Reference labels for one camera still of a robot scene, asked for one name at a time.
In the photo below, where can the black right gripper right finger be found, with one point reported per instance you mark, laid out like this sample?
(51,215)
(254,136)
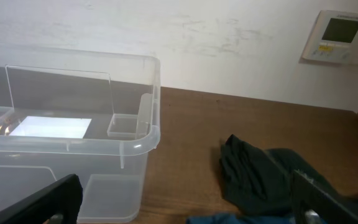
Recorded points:
(312,203)

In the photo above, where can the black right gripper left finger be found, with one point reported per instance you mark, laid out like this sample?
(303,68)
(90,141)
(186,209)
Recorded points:
(63,198)

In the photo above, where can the black garment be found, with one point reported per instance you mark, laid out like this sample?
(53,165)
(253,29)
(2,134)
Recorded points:
(257,181)

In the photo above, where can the dark blue garment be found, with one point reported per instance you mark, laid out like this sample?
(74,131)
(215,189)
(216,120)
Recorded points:
(228,218)

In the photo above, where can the clear plastic storage container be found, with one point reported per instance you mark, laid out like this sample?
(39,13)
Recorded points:
(92,114)

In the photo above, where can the white wall control panel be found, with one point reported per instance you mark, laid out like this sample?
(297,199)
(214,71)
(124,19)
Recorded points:
(334,38)

